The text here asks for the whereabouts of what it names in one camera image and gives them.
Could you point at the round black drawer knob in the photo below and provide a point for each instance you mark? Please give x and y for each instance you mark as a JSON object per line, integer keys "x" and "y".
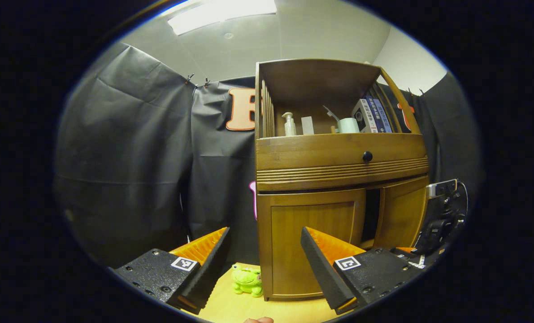
{"x": 367, "y": 156}

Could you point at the light blue book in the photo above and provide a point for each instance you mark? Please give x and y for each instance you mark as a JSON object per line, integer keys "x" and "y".
{"x": 386, "y": 120}

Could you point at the wooden shoe cabinet door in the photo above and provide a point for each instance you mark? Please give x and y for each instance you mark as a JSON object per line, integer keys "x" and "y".
{"x": 401, "y": 215}
{"x": 284, "y": 242}

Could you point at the white translucent block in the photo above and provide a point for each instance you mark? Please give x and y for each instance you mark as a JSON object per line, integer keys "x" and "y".
{"x": 307, "y": 126}

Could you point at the dark blue book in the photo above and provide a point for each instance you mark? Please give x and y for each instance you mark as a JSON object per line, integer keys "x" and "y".
{"x": 380, "y": 119}

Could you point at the pale thin utensil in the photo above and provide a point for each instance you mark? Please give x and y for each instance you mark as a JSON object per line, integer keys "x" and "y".
{"x": 331, "y": 113}

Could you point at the wooden ridged drawer front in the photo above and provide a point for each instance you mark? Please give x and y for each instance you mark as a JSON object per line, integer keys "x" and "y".
{"x": 311, "y": 154}

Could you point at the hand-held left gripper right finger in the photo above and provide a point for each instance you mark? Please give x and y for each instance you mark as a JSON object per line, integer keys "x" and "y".
{"x": 320, "y": 269}

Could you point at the wooden double-door shoe cabinet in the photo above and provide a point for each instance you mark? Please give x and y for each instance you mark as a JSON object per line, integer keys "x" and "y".
{"x": 320, "y": 80}

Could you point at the white cup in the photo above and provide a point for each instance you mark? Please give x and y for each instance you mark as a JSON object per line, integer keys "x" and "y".
{"x": 349, "y": 126}

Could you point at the clear pump bottle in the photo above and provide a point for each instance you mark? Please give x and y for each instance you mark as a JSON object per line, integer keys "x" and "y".
{"x": 289, "y": 128}

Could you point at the white book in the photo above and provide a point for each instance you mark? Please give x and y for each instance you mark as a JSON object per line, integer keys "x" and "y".
{"x": 363, "y": 115}

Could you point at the ceiling light panel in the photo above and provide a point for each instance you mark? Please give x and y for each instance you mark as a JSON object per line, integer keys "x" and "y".
{"x": 222, "y": 13}

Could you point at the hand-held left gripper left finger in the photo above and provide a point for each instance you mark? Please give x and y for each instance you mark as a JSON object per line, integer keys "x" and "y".
{"x": 213, "y": 264}

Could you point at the green frog toy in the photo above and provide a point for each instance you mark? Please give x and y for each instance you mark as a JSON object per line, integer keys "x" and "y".
{"x": 247, "y": 280}

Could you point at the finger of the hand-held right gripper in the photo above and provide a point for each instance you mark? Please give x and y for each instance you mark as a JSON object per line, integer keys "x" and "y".
{"x": 417, "y": 256}

